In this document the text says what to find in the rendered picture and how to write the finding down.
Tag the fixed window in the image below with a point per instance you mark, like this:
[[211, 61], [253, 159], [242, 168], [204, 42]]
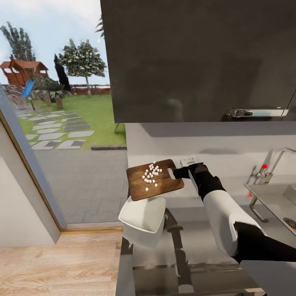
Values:
[[56, 108]]

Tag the cabinet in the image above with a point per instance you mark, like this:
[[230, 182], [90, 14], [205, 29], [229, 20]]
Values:
[[176, 61]]

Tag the cutting board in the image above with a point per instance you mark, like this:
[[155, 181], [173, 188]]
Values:
[[140, 189]]

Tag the drop in sink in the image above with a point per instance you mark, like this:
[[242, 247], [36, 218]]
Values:
[[279, 198]]

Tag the bowl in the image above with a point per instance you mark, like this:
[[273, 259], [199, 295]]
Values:
[[144, 215]]

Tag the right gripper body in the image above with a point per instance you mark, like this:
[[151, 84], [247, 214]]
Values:
[[180, 173]]

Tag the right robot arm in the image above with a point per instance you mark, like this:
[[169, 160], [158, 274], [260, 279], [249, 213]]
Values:
[[271, 263]]

